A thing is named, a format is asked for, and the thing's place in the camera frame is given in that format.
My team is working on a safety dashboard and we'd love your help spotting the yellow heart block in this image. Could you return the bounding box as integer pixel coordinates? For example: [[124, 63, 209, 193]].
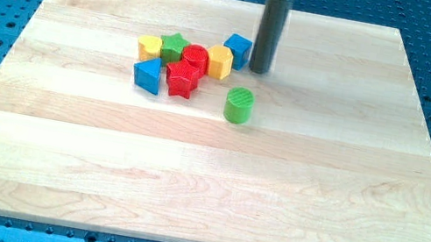
[[138, 35, 163, 61]]

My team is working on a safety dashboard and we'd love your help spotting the green star block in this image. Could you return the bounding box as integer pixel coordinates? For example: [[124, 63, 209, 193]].
[[160, 32, 190, 67]]

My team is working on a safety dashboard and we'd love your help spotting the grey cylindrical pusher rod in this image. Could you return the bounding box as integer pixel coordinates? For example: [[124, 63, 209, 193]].
[[250, 0, 292, 74]]

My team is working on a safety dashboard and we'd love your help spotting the red star block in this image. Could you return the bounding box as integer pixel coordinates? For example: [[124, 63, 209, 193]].
[[166, 60, 200, 99]]

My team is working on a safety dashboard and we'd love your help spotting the blue cube block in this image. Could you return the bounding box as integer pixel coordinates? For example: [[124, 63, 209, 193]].
[[223, 33, 252, 71]]

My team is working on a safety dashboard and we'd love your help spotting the green cylinder block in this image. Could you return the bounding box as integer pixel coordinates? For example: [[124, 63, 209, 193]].
[[223, 87, 255, 125]]

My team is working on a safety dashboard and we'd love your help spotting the red cylinder block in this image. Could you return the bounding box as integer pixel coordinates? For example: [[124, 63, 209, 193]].
[[181, 44, 208, 77]]

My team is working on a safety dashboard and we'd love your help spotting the blue triangle block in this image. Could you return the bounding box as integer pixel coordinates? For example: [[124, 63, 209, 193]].
[[133, 58, 162, 96]]

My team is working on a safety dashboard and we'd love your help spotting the light wooden board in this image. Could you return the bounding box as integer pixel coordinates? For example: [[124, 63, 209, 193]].
[[0, 0, 431, 242]]

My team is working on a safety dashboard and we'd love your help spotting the yellow hexagon block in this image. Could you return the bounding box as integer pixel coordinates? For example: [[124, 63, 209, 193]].
[[207, 45, 234, 80]]

